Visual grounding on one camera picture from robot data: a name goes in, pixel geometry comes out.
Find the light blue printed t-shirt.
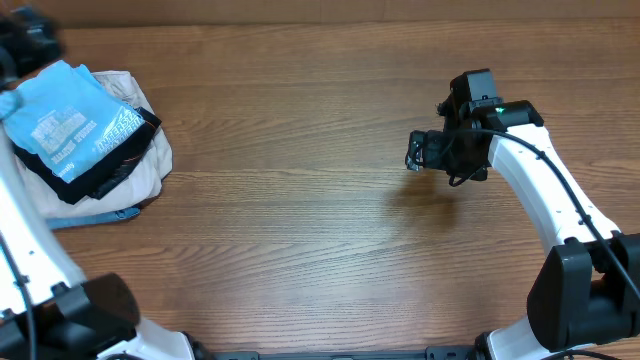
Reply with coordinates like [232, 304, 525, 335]
[1, 60, 144, 183]

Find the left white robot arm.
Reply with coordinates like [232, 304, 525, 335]
[1, 6, 207, 359]

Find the folded beige garment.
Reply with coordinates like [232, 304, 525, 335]
[15, 71, 173, 219]

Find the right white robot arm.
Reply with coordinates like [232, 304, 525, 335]
[405, 98, 639, 359]

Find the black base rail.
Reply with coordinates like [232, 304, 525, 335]
[209, 345, 491, 360]

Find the folded blue denim garment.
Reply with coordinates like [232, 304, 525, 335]
[46, 207, 141, 230]

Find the folded black garment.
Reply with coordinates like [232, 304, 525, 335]
[12, 107, 161, 205]

